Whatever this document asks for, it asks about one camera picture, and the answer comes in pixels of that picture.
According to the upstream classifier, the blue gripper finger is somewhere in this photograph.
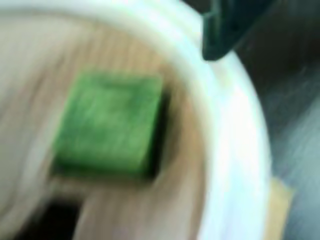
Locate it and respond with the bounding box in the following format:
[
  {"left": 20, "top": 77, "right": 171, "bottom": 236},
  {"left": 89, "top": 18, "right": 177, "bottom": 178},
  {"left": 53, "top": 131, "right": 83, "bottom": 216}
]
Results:
[{"left": 200, "top": 0, "right": 274, "bottom": 62}]

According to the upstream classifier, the cardboard disc with cutouts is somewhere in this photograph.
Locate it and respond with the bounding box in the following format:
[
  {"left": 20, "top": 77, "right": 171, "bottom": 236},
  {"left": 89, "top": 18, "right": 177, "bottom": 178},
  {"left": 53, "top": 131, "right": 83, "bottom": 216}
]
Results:
[{"left": 0, "top": 13, "right": 210, "bottom": 240}]

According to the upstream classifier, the white round container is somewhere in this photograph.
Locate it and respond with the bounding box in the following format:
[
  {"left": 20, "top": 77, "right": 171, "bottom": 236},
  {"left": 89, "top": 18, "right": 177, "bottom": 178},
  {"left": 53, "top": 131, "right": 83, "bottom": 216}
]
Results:
[{"left": 0, "top": 0, "right": 273, "bottom": 240}]

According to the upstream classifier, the dark green wooden cube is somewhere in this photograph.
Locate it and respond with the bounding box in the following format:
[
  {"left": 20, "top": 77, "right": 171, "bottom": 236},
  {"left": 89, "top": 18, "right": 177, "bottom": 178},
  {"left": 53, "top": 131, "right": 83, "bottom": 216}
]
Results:
[{"left": 50, "top": 70, "right": 168, "bottom": 183}]

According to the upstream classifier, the beige masking tape piece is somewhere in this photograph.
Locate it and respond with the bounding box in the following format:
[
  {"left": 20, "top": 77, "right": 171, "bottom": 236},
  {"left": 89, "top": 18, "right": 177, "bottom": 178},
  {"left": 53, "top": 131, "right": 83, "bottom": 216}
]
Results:
[{"left": 266, "top": 176, "right": 296, "bottom": 240}]

